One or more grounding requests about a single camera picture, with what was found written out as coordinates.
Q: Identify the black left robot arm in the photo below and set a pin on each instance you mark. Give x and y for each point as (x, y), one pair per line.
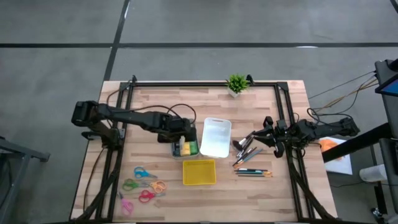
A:
(130, 116)

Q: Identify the orange cloth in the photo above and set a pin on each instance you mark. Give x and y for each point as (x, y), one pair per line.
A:
(328, 145)

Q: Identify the wide fluffy black brush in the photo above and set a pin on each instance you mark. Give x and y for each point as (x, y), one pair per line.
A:
(237, 145)

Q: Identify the white paper roll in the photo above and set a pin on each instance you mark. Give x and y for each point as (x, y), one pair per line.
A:
(373, 173)

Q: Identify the black metal rig frame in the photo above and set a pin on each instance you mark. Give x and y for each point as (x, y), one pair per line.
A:
(186, 84)

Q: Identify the grey metal rack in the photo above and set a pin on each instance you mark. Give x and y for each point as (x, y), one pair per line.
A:
(25, 149)

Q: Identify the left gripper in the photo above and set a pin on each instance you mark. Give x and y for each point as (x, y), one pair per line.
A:
(174, 127)

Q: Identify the black brush silver ferrule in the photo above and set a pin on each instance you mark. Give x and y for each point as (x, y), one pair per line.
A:
(245, 153)
(245, 147)
(247, 140)

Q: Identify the small green potted plant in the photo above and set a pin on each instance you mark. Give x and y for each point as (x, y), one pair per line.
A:
(237, 83)

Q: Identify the black paint bottle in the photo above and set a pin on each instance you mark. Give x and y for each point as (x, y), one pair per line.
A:
(176, 150)

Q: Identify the thin black paintbrush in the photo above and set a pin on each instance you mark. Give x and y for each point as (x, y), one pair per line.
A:
(255, 176)

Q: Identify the black diagonal beam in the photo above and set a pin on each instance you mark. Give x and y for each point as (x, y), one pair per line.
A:
(357, 143)

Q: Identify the white paper sheet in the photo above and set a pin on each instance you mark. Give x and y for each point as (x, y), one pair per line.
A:
(339, 166)

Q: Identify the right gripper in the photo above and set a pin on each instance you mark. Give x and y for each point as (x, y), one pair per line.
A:
(281, 133)

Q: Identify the yellow slotted plastic basket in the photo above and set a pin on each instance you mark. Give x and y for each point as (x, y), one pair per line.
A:
(199, 172)

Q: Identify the black caster wheel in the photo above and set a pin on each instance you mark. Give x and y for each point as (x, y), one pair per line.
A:
(377, 214)

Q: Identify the black and teal paintbrush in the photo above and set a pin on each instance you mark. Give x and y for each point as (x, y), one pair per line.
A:
(252, 170)

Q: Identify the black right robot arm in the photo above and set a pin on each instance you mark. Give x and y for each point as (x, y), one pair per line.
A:
(326, 127)

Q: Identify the yellow paint bottle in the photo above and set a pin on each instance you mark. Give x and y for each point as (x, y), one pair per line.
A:
(186, 149)

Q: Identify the black equipment stand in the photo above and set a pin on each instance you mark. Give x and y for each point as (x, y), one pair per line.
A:
(390, 112)

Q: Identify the blue screen tablet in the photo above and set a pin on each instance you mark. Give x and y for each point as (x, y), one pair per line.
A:
(390, 88)

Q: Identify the green paint bottle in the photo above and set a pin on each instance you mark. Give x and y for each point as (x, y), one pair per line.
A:
(193, 147)

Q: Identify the white plastic bin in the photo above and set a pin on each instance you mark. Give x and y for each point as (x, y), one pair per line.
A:
(214, 140)

